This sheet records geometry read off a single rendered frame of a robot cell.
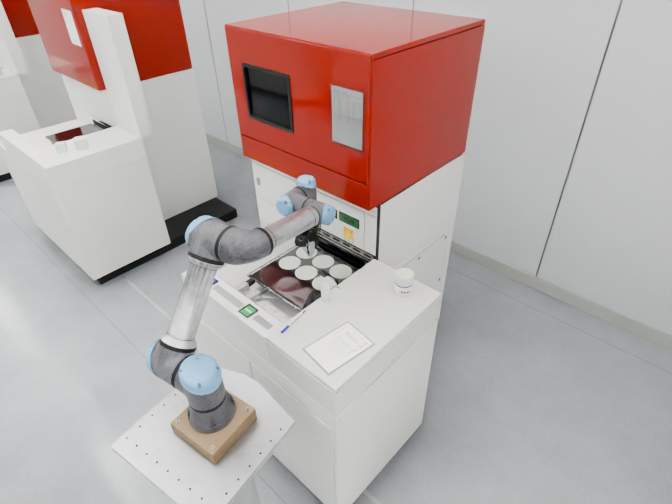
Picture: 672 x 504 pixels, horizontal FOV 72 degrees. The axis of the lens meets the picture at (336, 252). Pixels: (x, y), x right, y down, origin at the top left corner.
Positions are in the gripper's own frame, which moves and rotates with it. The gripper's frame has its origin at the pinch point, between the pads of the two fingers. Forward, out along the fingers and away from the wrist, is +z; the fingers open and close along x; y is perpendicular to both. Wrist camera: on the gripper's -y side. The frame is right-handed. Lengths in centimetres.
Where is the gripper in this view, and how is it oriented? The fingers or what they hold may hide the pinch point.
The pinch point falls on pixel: (309, 254)
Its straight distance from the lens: 196.4
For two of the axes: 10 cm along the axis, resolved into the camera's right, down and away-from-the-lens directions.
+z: 0.2, 8.0, 5.9
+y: 2.9, -5.7, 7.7
